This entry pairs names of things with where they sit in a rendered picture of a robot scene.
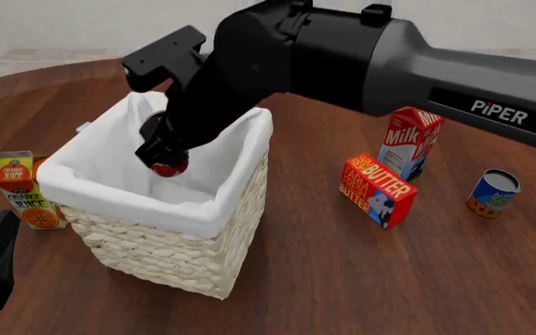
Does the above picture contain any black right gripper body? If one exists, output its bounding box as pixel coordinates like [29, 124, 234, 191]
[134, 134, 191, 168]

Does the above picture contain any red tomato sauce can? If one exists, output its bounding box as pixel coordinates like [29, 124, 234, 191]
[150, 160, 189, 179]

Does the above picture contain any wicker basket with white liner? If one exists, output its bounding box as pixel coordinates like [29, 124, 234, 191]
[36, 90, 275, 301]

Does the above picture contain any blue soup can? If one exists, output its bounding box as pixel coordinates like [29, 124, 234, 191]
[466, 167, 522, 220]

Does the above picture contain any orange juice carton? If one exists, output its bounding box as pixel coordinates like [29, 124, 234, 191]
[0, 150, 70, 231]

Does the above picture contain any red butter box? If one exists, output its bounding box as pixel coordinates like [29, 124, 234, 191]
[339, 152, 419, 231]

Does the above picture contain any milk carton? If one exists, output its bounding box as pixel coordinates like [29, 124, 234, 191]
[378, 106, 446, 182]

